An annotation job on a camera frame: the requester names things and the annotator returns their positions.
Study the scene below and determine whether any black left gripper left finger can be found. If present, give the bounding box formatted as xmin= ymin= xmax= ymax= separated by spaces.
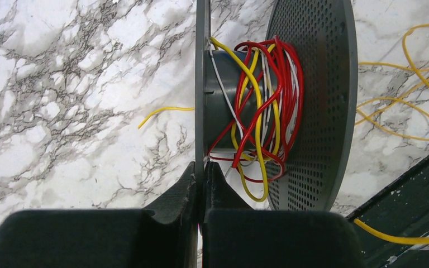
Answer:
xmin=0 ymin=163 xmax=197 ymax=267

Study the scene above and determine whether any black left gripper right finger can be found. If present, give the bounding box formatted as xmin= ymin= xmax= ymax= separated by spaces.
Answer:
xmin=202 ymin=161 xmax=366 ymax=267

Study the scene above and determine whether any black cable spool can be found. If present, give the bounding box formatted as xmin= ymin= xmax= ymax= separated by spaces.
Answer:
xmin=195 ymin=1 xmax=358 ymax=211

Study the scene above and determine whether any red cable on spool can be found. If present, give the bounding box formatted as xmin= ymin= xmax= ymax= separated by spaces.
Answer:
xmin=207 ymin=35 xmax=306 ymax=184

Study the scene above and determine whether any yellow cable on spool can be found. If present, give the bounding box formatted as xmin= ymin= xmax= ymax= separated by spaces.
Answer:
xmin=137 ymin=36 xmax=282 ymax=203

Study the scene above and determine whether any white cable on spool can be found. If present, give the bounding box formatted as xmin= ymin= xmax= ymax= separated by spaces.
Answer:
xmin=207 ymin=37 xmax=301 ymax=178

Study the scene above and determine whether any black front frame rail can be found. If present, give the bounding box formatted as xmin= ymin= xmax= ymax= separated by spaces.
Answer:
xmin=346 ymin=155 xmax=429 ymax=267

